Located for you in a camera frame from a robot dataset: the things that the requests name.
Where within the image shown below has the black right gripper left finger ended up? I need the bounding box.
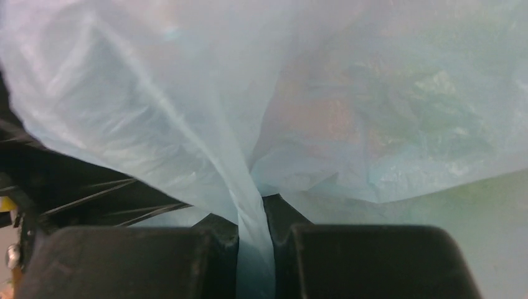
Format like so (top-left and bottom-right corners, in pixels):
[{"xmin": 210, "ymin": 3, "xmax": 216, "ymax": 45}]
[{"xmin": 16, "ymin": 216, "xmax": 238, "ymax": 298}]

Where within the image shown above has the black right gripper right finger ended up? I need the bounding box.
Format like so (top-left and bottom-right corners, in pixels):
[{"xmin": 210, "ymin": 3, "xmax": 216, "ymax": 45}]
[{"xmin": 263, "ymin": 195, "xmax": 481, "ymax": 298}]

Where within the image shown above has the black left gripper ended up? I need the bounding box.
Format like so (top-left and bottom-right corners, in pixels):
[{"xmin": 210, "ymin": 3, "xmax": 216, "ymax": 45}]
[{"xmin": 1, "ymin": 84, "xmax": 192, "ymax": 247}]

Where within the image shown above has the light blue plastic bag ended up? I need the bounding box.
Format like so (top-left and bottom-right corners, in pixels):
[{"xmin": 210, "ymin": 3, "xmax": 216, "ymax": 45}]
[{"xmin": 1, "ymin": 1, "xmax": 527, "ymax": 298}]

